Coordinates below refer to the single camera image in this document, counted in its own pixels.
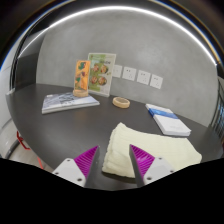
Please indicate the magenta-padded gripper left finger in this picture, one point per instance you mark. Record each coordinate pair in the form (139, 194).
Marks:
(71, 170)

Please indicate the green menu sign stand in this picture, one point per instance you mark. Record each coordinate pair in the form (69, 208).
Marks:
(101, 71)

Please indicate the small card on wooden base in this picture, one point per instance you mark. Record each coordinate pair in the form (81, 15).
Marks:
(82, 75)

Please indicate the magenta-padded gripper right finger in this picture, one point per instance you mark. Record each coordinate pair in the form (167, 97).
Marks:
(156, 168)

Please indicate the cream knitted towel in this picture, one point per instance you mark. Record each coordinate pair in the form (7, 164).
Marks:
(160, 146)

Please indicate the white ceiling light strip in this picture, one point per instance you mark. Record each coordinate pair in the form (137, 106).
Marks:
(116, 8)

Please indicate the black-framed glass partition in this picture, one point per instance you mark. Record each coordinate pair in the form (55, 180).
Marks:
(218, 110)

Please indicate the grey magazine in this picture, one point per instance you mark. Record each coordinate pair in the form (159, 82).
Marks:
(65, 101)

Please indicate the white and blue booklet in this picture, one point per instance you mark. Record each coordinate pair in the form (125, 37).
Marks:
(170, 121)

